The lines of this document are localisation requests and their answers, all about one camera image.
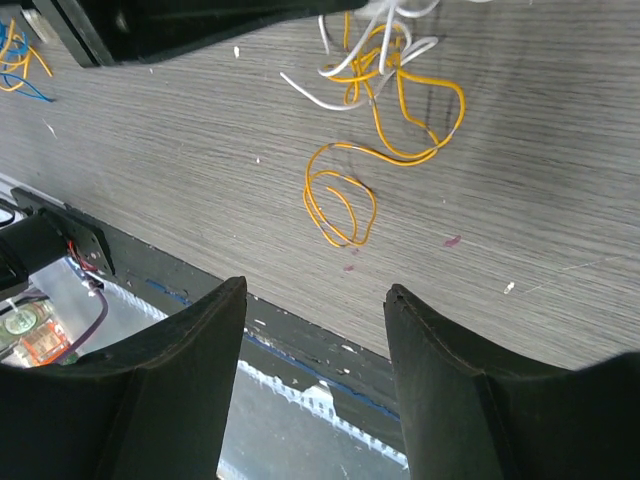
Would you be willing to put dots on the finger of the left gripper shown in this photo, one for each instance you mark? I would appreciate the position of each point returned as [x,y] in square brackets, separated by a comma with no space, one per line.
[105,33]

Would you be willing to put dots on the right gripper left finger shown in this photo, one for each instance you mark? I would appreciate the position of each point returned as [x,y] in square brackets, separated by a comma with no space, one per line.
[152,406]

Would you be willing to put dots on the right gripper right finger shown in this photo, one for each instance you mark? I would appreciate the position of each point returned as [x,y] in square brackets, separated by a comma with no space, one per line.
[472,409]

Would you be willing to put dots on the white slotted cable duct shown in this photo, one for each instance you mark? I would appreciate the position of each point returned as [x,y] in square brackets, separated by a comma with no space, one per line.
[282,426]

